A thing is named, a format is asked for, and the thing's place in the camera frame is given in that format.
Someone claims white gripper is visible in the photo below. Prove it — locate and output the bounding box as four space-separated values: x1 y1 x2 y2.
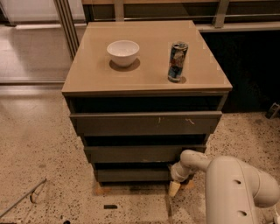
167 162 192 197

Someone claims grey drawer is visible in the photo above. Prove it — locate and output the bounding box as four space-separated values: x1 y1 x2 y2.
70 111 221 137
94 168 172 182
84 144 206 163

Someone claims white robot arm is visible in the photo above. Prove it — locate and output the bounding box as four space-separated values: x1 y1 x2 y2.
169 150 280 224

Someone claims grey three-drawer cabinet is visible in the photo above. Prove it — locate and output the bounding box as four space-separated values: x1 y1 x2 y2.
62 21 232 172

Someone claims small black floor object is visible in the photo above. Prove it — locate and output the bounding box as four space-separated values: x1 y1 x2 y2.
104 205 117 209

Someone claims small grey box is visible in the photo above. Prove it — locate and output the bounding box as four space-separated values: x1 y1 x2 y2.
265 102 280 119

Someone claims blue patterned drink can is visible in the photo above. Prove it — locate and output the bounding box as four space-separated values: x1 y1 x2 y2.
168 41 188 82

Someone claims grey metal rod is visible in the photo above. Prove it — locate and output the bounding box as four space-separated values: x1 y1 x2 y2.
0 178 47 218

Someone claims white ceramic bowl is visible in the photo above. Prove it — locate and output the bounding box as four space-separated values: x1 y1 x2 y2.
107 40 140 67

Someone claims metal railing frame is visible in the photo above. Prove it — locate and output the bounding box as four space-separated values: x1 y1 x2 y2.
52 0 280 60

